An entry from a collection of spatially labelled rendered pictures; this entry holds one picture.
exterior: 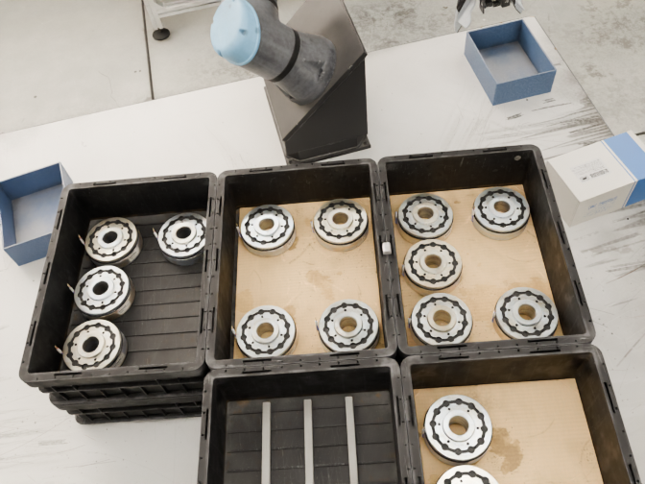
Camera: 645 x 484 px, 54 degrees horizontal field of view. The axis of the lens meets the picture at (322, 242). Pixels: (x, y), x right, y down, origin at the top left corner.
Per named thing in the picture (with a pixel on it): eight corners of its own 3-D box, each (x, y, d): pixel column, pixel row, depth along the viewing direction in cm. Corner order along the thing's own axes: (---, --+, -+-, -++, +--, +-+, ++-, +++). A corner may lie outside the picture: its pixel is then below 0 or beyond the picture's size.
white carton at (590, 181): (618, 157, 143) (631, 130, 136) (652, 196, 137) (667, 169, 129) (538, 186, 141) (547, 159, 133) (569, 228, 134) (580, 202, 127)
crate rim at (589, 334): (376, 165, 121) (376, 157, 119) (536, 151, 120) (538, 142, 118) (398, 362, 99) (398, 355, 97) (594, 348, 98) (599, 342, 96)
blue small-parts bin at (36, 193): (84, 243, 143) (72, 226, 137) (18, 266, 141) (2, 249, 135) (72, 180, 154) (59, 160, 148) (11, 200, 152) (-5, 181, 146)
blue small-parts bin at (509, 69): (463, 53, 166) (465, 31, 160) (518, 40, 167) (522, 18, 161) (492, 106, 155) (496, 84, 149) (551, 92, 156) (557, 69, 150)
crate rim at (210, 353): (220, 178, 123) (218, 170, 121) (376, 165, 121) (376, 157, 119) (207, 375, 101) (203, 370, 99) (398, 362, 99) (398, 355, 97)
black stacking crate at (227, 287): (231, 208, 131) (219, 173, 121) (376, 196, 129) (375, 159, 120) (222, 396, 109) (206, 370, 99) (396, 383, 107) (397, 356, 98)
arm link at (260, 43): (260, 91, 134) (205, 65, 125) (256, 41, 139) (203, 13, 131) (298, 59, 126) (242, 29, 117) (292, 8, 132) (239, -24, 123)
